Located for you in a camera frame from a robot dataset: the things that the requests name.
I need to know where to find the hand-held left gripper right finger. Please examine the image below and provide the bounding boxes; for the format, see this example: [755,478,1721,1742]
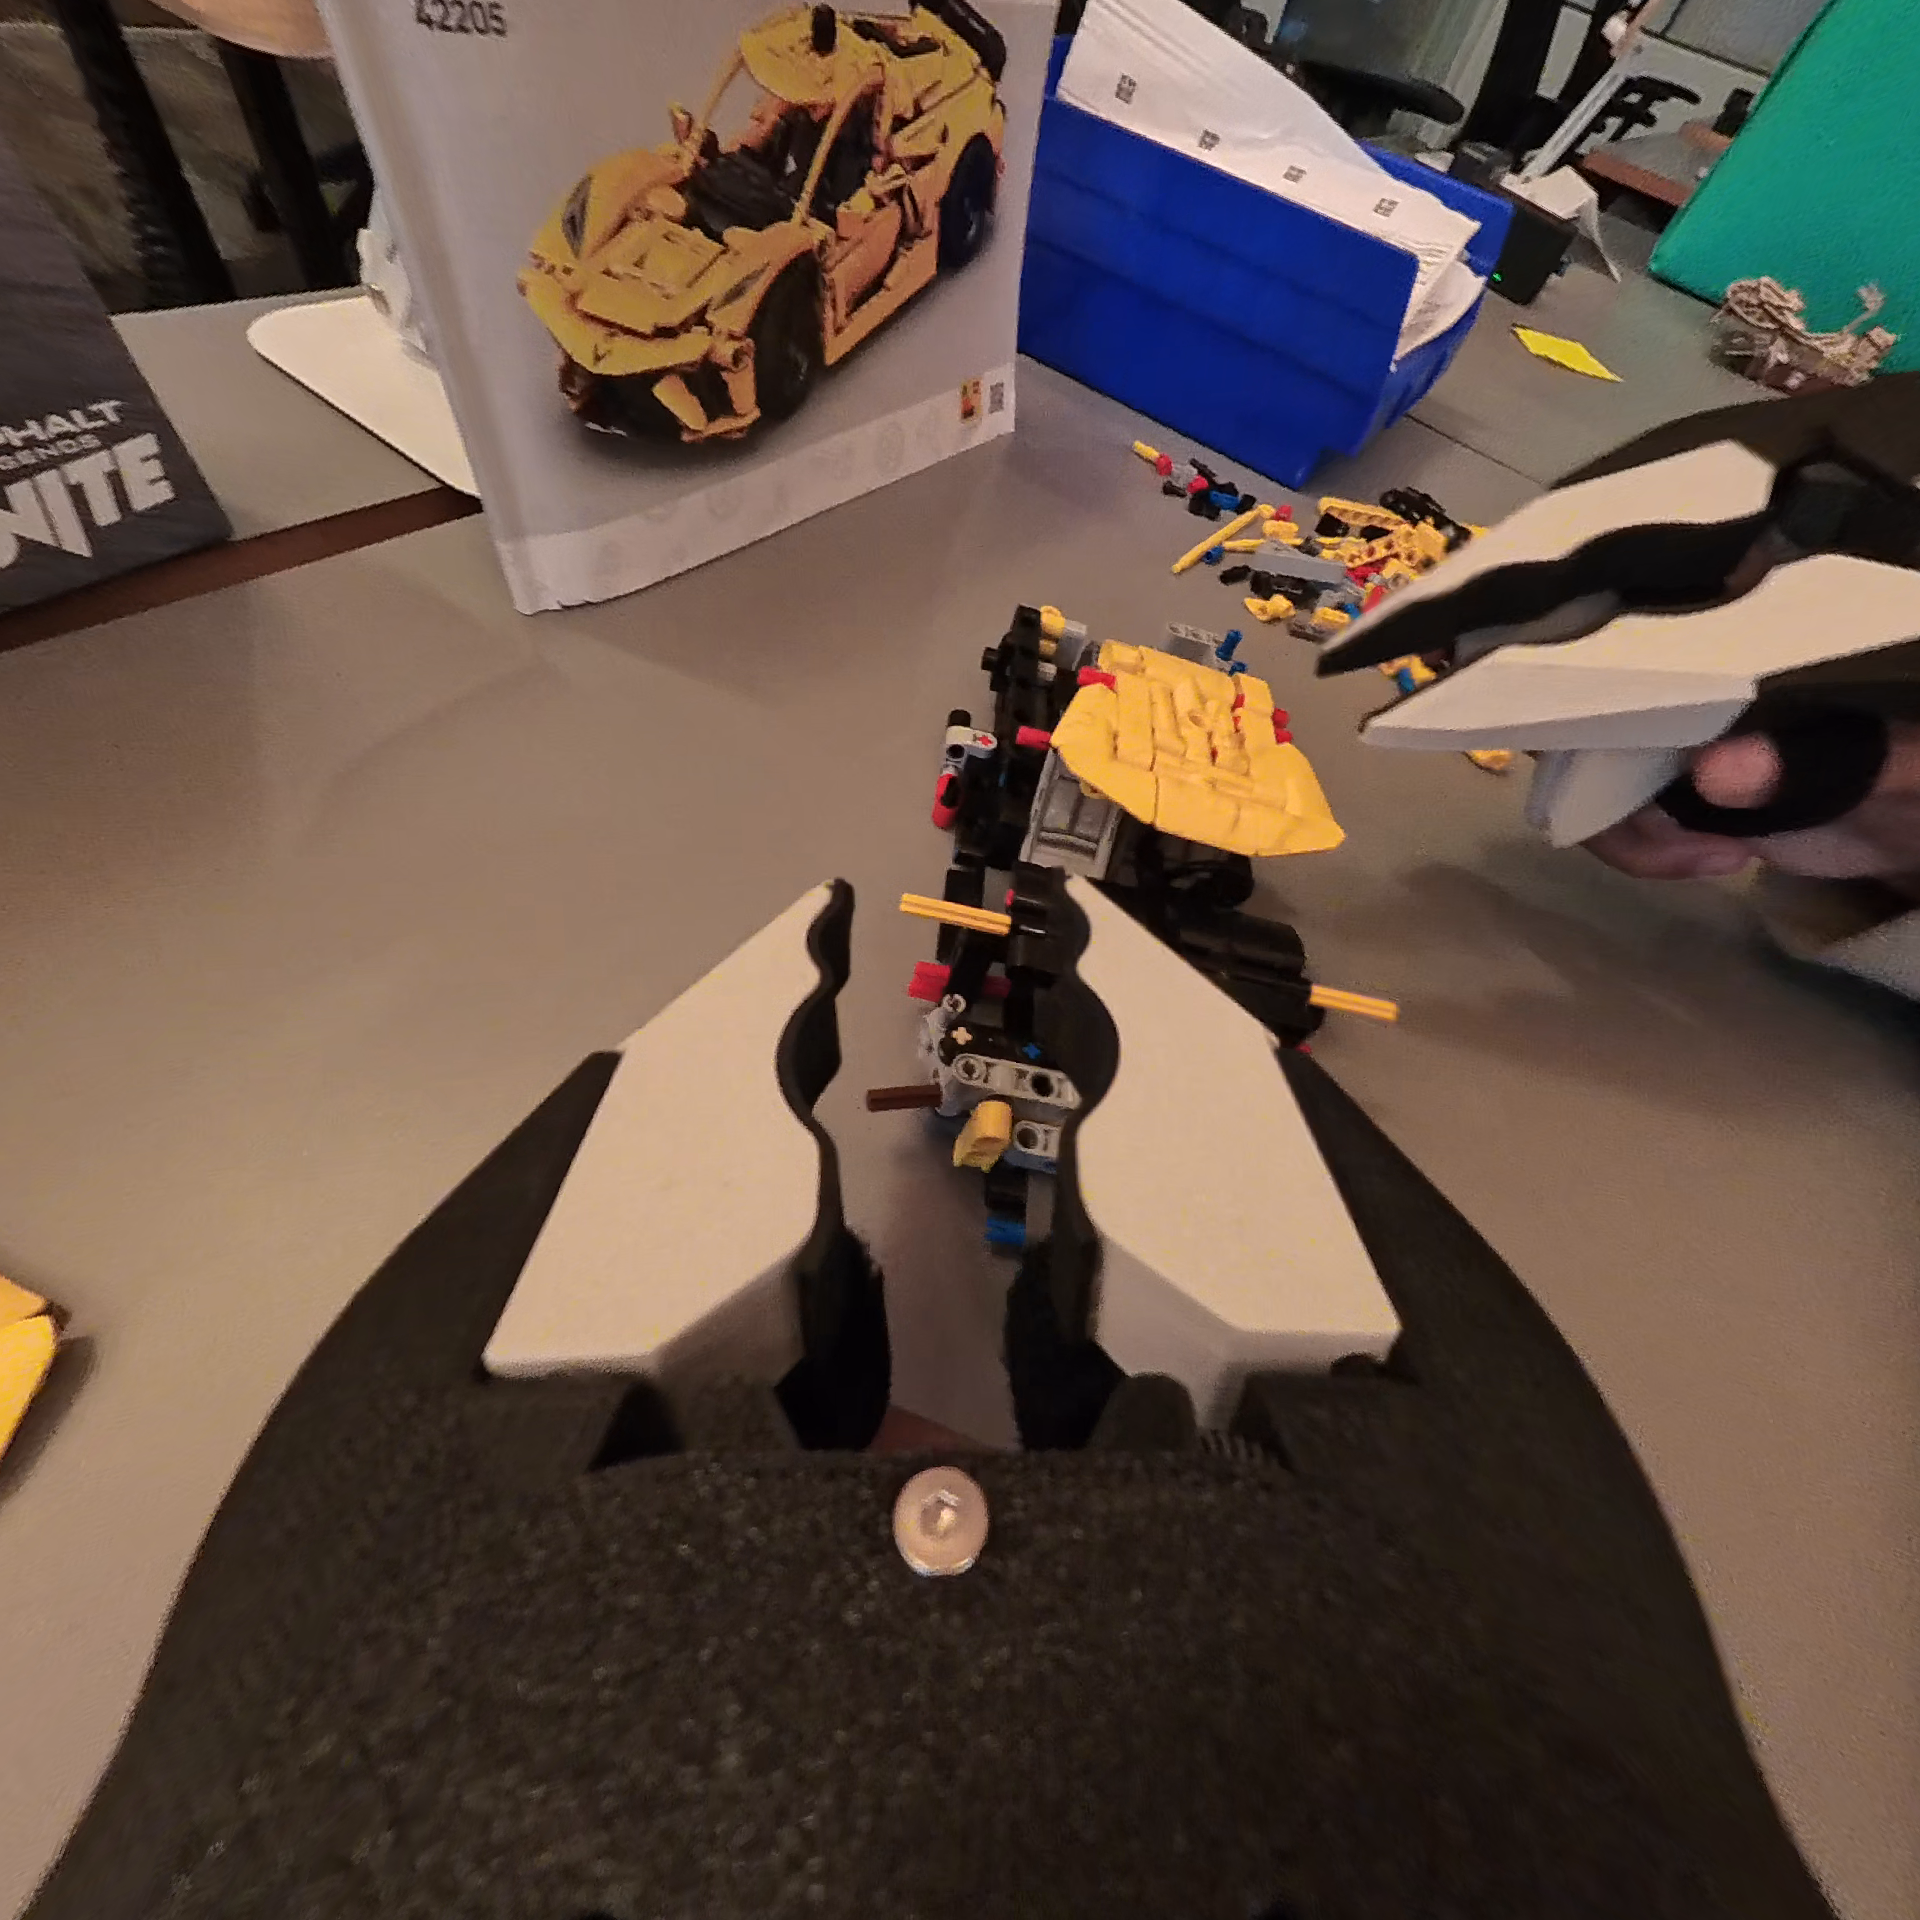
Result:
[1047,871,1407,1430]

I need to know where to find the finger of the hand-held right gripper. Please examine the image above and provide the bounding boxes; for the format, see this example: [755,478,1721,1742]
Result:
[1354,550,1920,754]
[1315,438,1785,682]

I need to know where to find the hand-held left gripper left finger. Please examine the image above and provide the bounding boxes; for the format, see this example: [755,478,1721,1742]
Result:
[479,879,858,1395]

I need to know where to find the black brick car chassis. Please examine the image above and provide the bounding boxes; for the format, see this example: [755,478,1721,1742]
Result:
[865,604,1404,1259]

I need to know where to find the pile of bricks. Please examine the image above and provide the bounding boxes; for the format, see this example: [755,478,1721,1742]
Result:
[1130,438,1519,775]

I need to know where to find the yellow brick hood panel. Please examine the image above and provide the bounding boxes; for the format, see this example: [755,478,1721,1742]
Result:
[1045,639,1346,860]

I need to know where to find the person's right forearm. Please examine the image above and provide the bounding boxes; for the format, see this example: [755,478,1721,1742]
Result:
[1758,871,1920,1004]

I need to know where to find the white desk lamp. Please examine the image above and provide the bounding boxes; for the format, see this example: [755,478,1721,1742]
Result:
[1499,162,1625,284]

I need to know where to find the grey desk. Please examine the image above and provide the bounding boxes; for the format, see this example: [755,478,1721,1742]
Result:
[0,255,1920,1920]

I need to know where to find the person's right hand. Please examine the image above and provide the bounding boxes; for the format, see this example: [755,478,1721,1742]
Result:
[1581,739,1920,923]

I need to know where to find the wooden puzzle model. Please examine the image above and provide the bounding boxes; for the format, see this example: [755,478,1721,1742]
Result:
[1710,277,1901,395]

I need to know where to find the black box with green light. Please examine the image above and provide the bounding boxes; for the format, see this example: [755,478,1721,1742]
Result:
[1481,191,1579,308]

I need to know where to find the teal fabric bin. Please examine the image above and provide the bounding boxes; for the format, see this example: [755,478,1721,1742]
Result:
[1649,0,1920,326]

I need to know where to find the blue plastic bin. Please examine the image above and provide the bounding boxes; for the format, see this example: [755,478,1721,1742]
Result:
[1018,30,1517,491]

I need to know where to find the black office chair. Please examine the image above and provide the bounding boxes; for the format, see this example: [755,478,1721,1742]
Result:
[1289,0,1470,134]

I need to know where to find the white printed paper sheets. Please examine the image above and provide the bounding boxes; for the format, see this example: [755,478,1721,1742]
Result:
[1053,0,1483,359]

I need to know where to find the flat yellow brick panel assembly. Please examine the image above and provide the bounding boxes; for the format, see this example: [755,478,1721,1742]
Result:
[0,1271,69,1466]

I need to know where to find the instruction booklet with car picture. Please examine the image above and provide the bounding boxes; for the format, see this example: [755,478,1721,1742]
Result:
[315,0,1061,618]

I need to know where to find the dark toy car box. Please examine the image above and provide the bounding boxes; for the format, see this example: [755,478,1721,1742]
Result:
[0,134,238,618]

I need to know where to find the white flat base plate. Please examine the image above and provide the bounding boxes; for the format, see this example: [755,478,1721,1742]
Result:
[245,288,485,501]

